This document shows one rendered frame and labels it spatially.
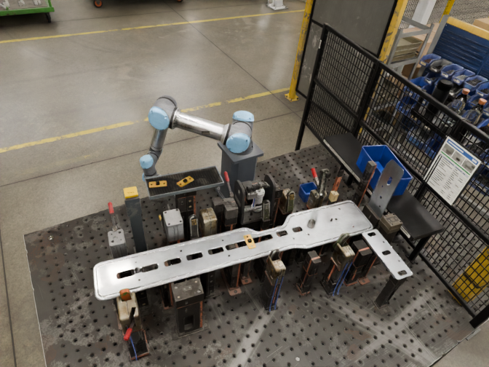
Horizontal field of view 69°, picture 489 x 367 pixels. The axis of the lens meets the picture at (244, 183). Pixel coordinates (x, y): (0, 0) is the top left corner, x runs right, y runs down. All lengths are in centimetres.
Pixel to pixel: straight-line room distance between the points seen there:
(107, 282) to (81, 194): 195
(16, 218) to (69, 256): 141
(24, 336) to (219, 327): 143
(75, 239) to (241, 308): 101
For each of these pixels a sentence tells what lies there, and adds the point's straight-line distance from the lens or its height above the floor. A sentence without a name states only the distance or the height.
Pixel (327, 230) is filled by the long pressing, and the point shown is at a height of 100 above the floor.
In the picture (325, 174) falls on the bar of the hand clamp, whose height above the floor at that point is 120.
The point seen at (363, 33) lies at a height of 118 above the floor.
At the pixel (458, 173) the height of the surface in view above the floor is 132.
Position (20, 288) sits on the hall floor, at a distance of 305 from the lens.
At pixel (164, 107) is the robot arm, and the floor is 139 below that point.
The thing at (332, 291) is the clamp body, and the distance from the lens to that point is 202.
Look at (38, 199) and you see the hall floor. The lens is 361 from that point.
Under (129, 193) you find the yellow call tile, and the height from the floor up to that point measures 116.
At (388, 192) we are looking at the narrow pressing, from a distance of 195.
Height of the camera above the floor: 237
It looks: 43 degrees down
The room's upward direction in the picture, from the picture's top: 7 degrees clockwise
